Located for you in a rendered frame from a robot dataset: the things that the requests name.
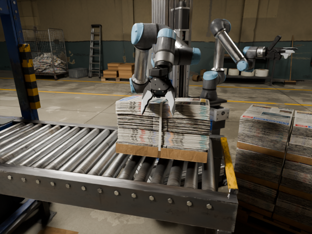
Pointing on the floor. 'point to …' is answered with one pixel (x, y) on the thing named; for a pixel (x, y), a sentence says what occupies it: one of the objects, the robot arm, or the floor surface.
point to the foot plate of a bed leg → (45, 218)
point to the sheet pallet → (118, 72)
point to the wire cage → (49, 59)
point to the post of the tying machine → (15, 30)
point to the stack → (275, 166)
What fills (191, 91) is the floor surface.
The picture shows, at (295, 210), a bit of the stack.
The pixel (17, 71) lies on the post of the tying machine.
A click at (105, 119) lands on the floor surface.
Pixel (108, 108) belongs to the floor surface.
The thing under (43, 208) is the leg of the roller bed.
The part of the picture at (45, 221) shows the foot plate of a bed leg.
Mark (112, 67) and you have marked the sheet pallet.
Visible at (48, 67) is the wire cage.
